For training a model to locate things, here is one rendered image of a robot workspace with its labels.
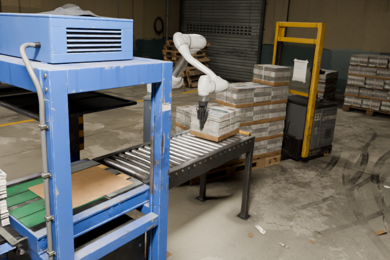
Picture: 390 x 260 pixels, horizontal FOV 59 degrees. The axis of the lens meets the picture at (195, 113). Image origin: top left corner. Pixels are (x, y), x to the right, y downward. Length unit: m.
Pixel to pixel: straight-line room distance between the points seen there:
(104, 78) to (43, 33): 0.31
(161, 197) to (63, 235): 0.59
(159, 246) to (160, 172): 0.46
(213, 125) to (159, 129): 1.12
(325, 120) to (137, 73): 3.81
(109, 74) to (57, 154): 0.39
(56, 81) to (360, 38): 9.27
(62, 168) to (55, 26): 0.58
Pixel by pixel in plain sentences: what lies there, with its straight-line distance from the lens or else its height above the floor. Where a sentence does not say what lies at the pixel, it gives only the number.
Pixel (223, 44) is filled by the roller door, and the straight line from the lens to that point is 11.84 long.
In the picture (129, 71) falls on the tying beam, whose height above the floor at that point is 1.52.
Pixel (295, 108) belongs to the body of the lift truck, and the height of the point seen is 0.68.
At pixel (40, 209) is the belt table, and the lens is 1.97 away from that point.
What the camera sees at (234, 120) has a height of 0.94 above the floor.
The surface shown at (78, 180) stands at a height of 0.80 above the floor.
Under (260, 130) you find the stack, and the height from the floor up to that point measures 0.51.
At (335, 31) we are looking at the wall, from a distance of 10.33.
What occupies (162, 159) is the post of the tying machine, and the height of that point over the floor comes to 1.03.
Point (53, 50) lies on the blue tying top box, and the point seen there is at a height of 1.61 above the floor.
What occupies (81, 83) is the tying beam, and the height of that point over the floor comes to 1.49.
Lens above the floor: 1.73
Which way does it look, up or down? 14 degrees down
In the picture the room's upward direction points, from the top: 3 degrees clockwise
